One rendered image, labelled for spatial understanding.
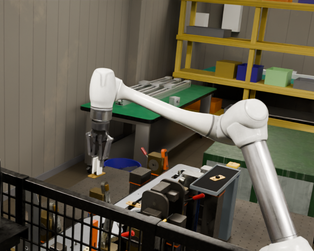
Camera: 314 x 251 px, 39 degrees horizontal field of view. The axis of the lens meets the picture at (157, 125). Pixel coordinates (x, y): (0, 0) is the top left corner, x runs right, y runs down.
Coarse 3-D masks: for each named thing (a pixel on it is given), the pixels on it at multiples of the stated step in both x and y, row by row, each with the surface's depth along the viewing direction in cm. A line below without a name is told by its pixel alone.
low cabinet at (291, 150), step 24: (216, 144) 444; (288, 144) 466; (312, 144) 474; (240, 168) 406; (288, 168) 393; (312, 168) 399; (240, 192) 411; (288, 192) 394; (312, 192) 386; (312, 216) 391
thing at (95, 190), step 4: (92, 188) 224; (96, 188) 224; (92, 192) 220; (96, 192) 220; (100, 192) 220; (92, 196) 221; (96, 196) 219; (100, 196) 218; (104, 196) 218; (88, 212) 224; (88, 216) 226
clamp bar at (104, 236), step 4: (108, 220) 167; (104, 224) 169; (108, 224) 168; (112, 224) 170; (104, 228) 169; (108, 228) 168; (104, 232) 169; (104, 236) 170; (108, 236) 171; (104, 240) 170
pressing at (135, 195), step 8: (176, 168) 274; (184, 168) 275; (192, 168) 277; (160, 176) 259; (168, 176) 260; (144, 184) 247; (152, 184) 247; (136, 192) 235; (120, 200) 224; (128, 200) 224; (136, 200) 225; (136, 208) 216; (96, 216) 205; (80, 224) 197; (80, 232) 190; (88, 232) 190; (112, 232) 192; (88, 240) 184; (40, 248) 175
